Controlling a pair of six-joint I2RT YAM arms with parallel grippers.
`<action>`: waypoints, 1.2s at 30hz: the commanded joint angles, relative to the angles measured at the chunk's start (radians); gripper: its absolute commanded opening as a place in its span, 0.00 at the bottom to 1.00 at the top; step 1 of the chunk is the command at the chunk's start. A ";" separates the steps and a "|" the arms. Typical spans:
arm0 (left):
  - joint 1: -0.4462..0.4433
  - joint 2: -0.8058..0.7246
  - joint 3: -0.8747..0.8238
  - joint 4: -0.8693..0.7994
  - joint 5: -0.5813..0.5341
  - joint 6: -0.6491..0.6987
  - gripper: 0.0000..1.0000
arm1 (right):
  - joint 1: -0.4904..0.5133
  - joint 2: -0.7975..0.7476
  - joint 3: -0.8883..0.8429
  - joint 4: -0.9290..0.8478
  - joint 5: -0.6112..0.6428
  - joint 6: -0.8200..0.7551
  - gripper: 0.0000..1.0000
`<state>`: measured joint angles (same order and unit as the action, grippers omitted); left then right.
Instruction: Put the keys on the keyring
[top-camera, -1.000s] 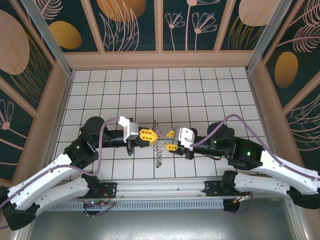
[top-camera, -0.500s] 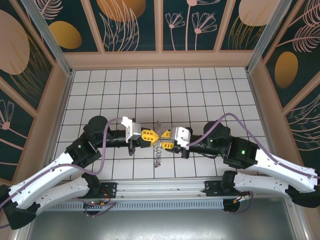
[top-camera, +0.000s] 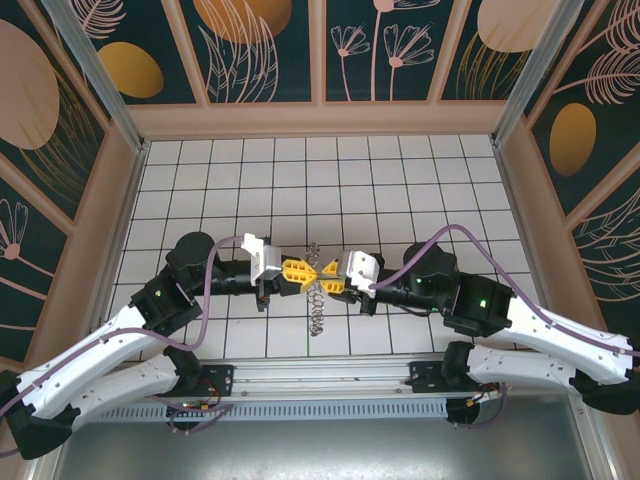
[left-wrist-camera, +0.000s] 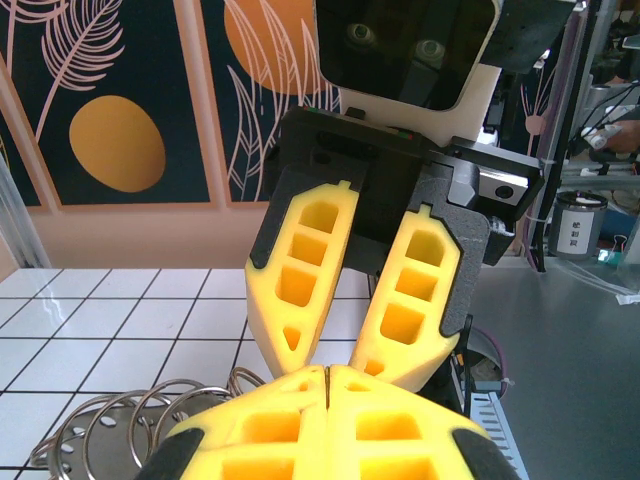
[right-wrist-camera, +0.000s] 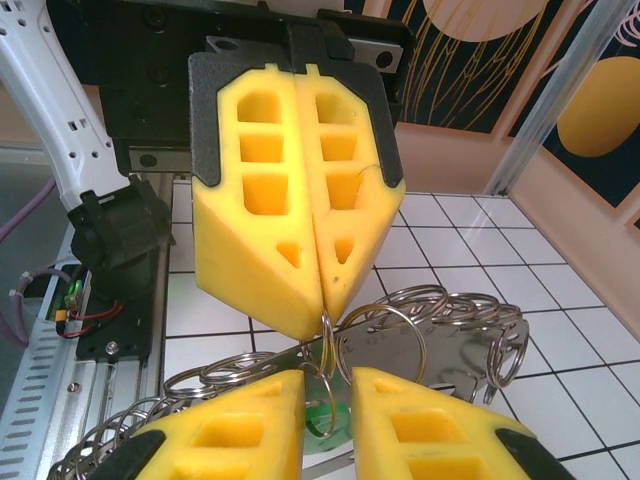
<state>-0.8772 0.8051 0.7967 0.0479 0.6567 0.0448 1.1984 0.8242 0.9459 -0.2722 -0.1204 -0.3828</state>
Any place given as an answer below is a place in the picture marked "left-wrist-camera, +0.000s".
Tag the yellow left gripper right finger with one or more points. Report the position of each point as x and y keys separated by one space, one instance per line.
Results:
x=390 y=440

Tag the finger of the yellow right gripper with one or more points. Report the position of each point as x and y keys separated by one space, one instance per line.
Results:
x=265 y=310
x=450 y=320

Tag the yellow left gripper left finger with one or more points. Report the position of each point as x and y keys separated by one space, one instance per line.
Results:
x=270 y=440

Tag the grey metal sheet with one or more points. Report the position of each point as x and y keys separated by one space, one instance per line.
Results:
x=575 y=375

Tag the grey cup with label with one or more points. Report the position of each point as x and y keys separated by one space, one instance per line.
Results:
x=575 y=235

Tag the black binder clip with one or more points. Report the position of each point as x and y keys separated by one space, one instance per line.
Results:
x=621 y=243

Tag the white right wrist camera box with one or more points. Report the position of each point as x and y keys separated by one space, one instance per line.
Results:
x=400 y=55

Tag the aluminium frame post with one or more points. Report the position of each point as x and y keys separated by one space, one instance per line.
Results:
x=570 y=130

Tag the aluminium corner post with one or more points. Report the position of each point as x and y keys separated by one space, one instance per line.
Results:
x=20 y=235

